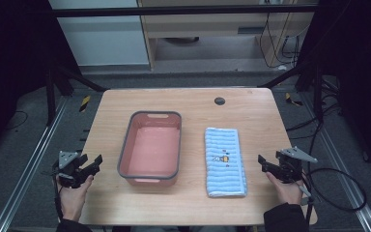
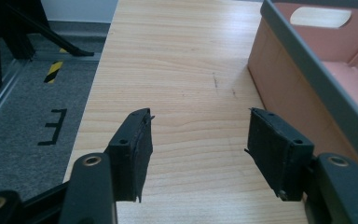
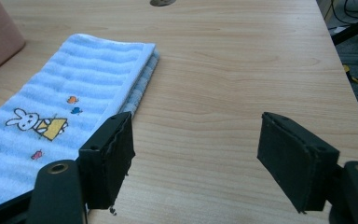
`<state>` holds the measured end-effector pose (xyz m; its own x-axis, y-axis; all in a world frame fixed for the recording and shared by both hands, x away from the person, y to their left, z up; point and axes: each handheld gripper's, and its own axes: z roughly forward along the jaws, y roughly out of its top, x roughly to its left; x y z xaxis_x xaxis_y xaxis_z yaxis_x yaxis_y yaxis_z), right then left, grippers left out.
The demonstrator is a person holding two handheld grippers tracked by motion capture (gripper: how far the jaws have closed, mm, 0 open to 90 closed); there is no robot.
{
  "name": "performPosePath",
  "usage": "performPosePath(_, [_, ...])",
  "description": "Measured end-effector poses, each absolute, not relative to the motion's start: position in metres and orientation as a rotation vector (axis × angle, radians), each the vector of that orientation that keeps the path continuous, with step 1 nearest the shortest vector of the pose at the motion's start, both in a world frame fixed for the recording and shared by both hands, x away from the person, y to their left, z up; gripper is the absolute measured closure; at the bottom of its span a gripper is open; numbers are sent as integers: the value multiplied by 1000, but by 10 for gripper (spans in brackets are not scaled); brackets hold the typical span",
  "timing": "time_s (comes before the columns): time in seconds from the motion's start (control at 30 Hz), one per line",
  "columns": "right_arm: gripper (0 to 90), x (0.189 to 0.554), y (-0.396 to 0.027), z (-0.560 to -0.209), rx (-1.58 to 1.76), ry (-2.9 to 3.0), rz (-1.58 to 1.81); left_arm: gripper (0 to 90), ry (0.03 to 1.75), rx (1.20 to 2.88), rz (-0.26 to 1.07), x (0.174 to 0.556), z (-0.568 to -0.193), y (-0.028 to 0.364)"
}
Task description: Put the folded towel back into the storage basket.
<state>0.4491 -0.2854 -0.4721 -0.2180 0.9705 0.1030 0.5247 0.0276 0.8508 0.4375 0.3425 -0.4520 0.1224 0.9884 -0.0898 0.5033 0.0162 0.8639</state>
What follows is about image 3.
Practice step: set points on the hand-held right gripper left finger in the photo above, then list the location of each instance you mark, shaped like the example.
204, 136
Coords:
105, 161

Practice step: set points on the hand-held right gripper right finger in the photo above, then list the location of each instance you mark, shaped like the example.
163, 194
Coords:
295, 161

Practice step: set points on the blue striped rabbit towel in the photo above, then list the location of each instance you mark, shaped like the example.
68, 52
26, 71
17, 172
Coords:
59, 115

